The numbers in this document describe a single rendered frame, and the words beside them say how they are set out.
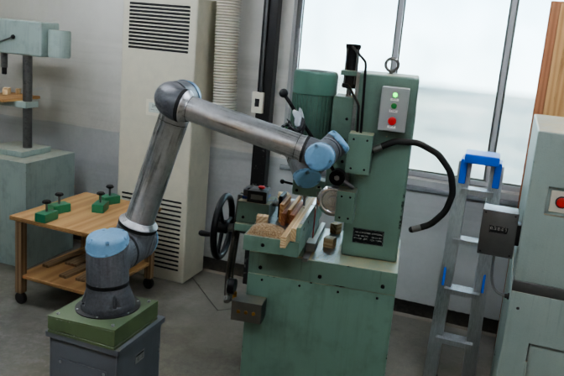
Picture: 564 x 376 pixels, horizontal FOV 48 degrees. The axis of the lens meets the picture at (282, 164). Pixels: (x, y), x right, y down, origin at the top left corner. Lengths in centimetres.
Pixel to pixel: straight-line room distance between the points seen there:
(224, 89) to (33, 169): 134
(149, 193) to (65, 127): 252
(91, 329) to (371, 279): 102
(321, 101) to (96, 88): 247
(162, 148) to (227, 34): 171
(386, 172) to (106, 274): 109
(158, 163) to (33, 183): 211
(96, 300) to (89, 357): 19
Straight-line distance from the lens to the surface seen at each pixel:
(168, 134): 229
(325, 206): 247
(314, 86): 245
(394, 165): 244
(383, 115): 235
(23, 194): 434
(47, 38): 435
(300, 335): 258
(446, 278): 322
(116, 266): 231
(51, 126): 491
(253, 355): 266
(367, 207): 248
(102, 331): 228
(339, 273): 245
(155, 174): 234
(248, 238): 236
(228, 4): 392
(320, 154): 198
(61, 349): 244
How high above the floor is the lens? 164
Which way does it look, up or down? 12 degrees down
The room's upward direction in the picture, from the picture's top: 5 degrees clockwise
